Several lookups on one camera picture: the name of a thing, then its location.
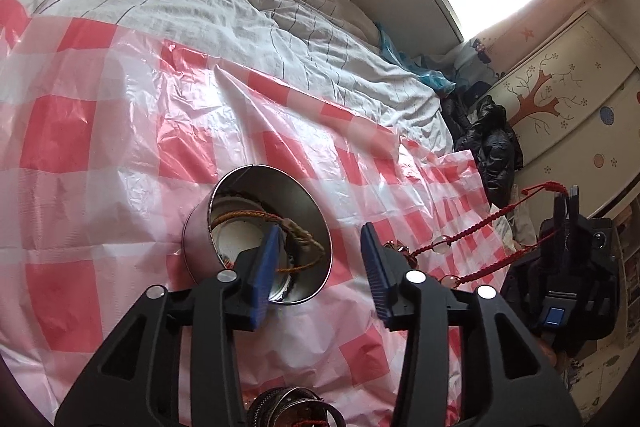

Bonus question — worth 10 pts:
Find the orange cord bracelet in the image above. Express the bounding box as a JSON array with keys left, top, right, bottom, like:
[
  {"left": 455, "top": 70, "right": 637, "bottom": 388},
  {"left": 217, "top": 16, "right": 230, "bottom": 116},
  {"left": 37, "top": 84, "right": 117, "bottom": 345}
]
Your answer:
[{"left": 212, "top": 209, "right": 323, "bottom": 275}]

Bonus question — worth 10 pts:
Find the beige braided rope bracelet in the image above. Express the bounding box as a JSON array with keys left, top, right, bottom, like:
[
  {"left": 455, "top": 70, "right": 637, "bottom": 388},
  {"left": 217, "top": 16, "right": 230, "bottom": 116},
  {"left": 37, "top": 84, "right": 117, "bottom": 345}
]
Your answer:
[{"left": 282, "top": 218, "right": 332, "bottom": 255}]

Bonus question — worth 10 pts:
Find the red checkered plastic sheet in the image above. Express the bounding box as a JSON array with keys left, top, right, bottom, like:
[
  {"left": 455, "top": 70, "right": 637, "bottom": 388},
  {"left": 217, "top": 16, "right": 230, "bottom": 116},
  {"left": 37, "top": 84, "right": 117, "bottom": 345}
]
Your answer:
[{"left": 0, "top": 0, "right": 516, "bottom": 427}]

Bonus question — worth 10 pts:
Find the round metal tin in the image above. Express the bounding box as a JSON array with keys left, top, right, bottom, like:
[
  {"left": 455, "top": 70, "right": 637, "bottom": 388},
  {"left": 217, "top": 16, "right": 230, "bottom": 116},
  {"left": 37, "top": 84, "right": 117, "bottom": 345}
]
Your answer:
[{"left": 182, "top": 164, "right": 333, "bottom": 305}]

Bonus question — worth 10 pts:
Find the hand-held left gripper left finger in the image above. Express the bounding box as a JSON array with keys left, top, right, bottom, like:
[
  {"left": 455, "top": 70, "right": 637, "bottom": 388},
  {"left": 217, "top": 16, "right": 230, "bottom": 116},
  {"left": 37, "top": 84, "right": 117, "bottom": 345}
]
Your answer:
[{"left": 54, "top": 223, "right": 286, "bottom": 427}]

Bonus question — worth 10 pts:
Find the brown beaded bracelet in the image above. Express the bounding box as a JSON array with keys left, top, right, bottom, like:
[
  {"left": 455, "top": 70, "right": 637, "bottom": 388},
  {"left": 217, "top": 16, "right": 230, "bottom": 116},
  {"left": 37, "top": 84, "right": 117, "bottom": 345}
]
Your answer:
[{"left": 247, "top": 386, "right": 347, "bottom": 427}]

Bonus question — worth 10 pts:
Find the black puffer jacket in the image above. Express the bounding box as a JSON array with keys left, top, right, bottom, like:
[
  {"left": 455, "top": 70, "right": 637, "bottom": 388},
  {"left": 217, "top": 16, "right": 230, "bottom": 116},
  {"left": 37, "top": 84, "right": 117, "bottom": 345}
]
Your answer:
[{"left": 442, "top": 82, "right": 524, "bottom": 208}]

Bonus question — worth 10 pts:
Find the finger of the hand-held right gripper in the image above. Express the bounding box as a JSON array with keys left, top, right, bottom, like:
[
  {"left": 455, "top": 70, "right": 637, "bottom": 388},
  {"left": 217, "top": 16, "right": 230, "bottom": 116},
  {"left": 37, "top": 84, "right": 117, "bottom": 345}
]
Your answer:
[
  {"left": 568, "top": 186, "right": 582, "bottom": 258},
  {"left": 552, "top": 193, "right": 569, "bottom": 258}
]

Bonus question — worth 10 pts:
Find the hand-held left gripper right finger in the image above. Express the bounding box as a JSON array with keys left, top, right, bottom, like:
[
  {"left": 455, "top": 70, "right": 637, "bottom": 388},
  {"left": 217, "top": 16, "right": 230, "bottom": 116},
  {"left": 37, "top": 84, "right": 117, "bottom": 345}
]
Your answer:
[{"left": 361, "top": 223, "right": 583, "bottom": 427}]

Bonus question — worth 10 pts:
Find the pink star print curtain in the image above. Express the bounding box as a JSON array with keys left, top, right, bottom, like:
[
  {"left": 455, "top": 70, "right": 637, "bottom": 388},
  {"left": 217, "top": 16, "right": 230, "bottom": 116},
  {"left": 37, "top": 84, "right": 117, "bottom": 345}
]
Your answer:
[{"left": 467, "top": 0, "right": 609, "bottom": 78}]

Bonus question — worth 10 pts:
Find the wardrobe with tree decoration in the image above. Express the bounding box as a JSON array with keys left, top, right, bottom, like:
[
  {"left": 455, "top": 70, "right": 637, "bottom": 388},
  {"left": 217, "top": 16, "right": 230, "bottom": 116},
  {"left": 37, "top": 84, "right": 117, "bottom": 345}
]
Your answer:
[{"left": 487, "top": 14, "right": 640, "bottom": 219}]

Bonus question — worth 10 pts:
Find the white striped duvet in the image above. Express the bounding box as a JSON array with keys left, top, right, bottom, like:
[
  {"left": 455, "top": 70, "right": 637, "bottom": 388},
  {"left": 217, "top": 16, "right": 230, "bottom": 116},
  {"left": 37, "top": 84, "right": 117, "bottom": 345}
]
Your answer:
[{"left": 0, "top": 0, "right": 456, "bottom": 158}]

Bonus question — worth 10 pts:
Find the blue plastic bag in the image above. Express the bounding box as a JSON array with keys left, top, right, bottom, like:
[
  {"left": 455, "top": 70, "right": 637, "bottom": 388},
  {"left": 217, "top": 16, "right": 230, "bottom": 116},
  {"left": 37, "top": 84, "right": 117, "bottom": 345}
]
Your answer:
[{"left": 375, "top": 23, "right": 457, "bottom": 96}]

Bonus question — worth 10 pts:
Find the red braided cord bracelet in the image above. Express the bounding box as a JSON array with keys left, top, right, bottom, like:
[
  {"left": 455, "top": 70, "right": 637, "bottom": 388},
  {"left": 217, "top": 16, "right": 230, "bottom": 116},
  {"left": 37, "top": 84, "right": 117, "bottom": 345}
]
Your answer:
[{"left": 385, "top": 181, "right": 571, "bottom": 289}]

